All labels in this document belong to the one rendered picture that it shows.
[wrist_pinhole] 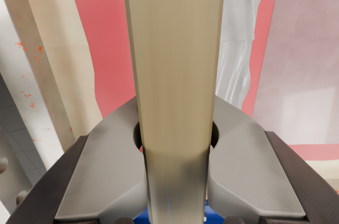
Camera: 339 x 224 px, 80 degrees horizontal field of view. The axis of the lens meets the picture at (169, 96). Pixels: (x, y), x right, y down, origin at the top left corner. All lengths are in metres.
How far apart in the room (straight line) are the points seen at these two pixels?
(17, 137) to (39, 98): 1.68
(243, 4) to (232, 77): 0.09
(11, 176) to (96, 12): 0.25
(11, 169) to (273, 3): 0.39
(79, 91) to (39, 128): 0.07
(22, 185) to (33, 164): 1.73
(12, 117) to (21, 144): 0.26
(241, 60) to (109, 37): 0.16
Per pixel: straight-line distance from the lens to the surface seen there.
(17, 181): 0.38
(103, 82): 0.29
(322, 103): 0.36
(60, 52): 0.29
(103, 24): 0.26
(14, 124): 1.89
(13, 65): 0.28
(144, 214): 0.40
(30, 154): 2.05
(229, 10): 0.25
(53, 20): 0.28
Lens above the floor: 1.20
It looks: 61 degrees down
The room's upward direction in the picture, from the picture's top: 180 degrees counter-clockwise
